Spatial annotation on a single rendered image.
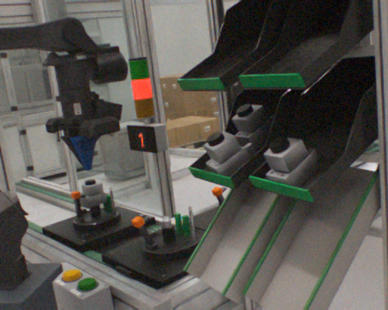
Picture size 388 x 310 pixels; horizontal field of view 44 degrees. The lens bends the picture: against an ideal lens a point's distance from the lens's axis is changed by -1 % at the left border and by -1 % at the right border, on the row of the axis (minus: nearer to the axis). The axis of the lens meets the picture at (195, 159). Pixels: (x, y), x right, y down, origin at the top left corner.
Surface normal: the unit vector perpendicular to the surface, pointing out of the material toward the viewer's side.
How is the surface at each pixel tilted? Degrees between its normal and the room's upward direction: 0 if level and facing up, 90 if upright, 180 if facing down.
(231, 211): 90
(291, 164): 90
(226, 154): 94
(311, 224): 45
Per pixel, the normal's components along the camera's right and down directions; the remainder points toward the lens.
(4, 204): 0.34, -0.34
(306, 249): -0.69, -0.53
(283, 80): -0.72, 0.61
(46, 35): 0.12, 0.19
